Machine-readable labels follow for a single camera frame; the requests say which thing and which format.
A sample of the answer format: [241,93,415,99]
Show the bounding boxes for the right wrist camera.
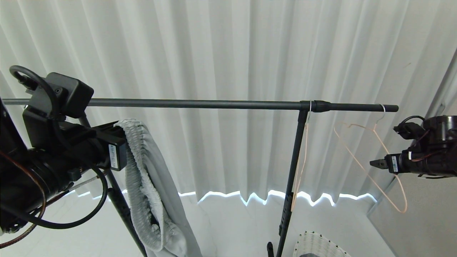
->
[393,122,425,140]

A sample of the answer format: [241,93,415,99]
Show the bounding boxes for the pale grey shorts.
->
[114,119,202,257]

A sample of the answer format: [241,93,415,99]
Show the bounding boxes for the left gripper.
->
[54,121,128,179]

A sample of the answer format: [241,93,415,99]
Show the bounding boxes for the white laundry basket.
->
[293,231,352,257]

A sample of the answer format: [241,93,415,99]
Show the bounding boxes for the pink clothes hanger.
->
[334,105,408,214]
[291,109,312,212]

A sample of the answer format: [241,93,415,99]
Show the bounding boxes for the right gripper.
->
[370,150,457,176]

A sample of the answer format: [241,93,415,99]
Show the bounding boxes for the black clothes rack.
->
[0,98,399,257]

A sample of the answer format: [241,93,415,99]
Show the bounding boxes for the black cable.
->
[397,115,426,131]
[0,65,109,230]

